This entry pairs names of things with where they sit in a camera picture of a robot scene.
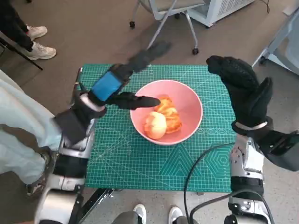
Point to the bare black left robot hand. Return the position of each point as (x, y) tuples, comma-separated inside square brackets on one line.
[(107, 84)]

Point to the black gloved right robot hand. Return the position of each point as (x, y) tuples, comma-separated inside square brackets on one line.
[(247, 98)]

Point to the pink bowl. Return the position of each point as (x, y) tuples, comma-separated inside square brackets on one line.
[(187, 116)]

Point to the round toy bread bun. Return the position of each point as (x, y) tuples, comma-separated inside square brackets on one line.
[(155, 126)]

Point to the long twisted toy bread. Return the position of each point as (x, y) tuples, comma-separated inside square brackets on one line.
[(174, 119)]

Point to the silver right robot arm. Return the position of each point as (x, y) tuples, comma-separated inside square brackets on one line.
[(245, 163)]

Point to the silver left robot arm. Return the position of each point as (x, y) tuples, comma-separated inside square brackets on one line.
[(77, 151)]

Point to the green cutting mat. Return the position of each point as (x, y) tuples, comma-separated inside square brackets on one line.
[(116, 151)]

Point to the pale blue wheeled chair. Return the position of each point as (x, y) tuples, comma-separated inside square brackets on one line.
[(292, 42)]

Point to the black stand leg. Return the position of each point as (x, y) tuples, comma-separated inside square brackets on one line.
[(23, 57)]

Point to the white grilled cabinet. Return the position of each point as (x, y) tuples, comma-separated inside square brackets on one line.
[(219, 14)]

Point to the person in light trousers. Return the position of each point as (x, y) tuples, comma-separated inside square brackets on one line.
[(18, 121)]

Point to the grey wheeled chair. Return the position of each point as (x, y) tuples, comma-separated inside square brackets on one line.
[(177, 5)]

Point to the person with white shoes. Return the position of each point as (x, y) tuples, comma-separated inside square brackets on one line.
[(11, 21)]

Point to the white shoe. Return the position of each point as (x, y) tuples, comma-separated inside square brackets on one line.
[(140, 210), (175, 211)]

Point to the dark grey leg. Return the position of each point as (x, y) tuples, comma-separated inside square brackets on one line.
[(184, 220), (126, 218)]

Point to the silver table edge rail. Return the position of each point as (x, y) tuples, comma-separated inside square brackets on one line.
[(78, 79)]

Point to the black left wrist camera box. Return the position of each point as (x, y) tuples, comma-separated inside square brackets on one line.
[(72, 126)]

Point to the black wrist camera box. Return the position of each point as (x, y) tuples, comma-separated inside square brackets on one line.
[(280, 149), (72, 126)]

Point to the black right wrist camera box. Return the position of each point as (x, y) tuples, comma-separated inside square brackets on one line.
[(280, 149)]

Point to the black metal table rail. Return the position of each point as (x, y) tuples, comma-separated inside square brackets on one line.
[(98, 200)]

